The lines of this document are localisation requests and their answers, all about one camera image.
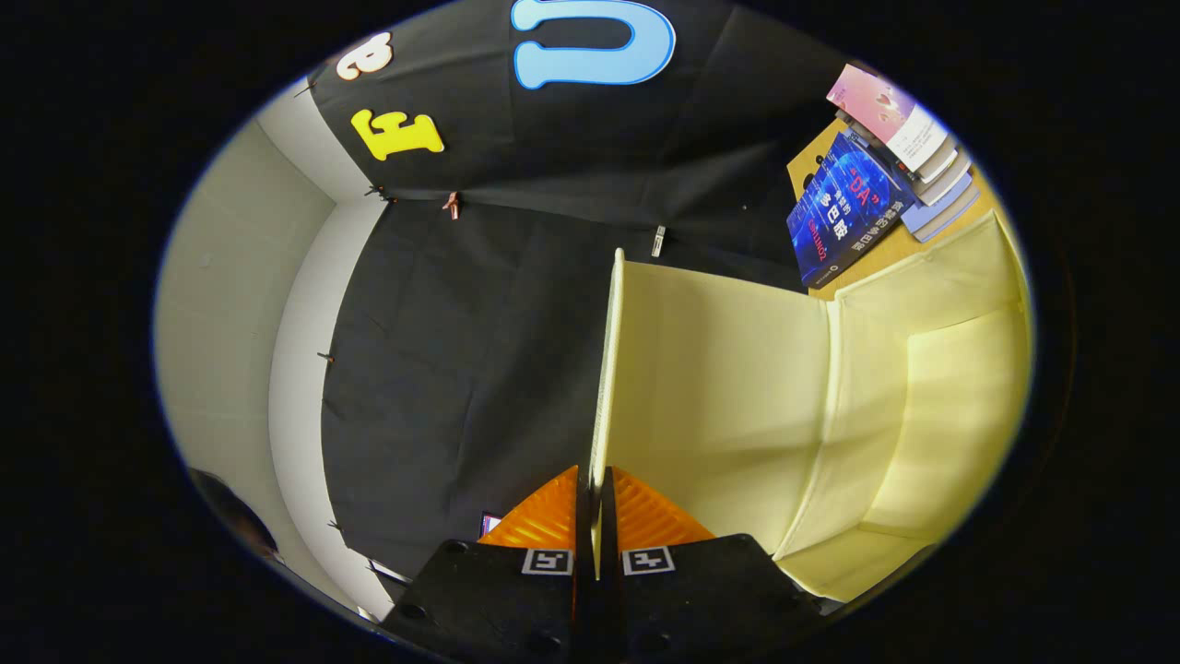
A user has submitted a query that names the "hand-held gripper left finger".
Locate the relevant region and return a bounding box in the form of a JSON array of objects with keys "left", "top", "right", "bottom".
[{"left": 383, "top": 466, "right": 593, "bottom": 664}]

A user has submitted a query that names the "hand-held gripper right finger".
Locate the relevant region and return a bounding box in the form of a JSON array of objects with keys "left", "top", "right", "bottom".
[{"left": 599, "top": 466, "right": 821, "bottom": 664}]

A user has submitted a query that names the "green fabric storage box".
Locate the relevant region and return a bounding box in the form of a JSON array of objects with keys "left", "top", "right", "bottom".
[{"left": 590, "top": 212, "right": 1033, "bottom": 605}]

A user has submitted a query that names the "dark blue book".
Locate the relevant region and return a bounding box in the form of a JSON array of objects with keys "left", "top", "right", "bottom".
[{"left": 786, "top": 134, "right": 914, "bottom": 289}]

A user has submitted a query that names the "light blue book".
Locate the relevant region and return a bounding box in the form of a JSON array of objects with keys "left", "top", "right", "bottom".
[{"left": 899, "top": 175, "right": 980, "bottom": 243}]

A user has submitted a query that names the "white book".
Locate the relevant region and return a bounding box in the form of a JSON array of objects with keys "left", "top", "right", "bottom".
[{"left": 834, "top": 111, "right": 969, "bottom": 206}]

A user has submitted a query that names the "pink cover book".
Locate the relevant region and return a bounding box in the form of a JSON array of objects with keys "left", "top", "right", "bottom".
[{"left": 827, "top": 63, "right": 950, "bottom": 172}]

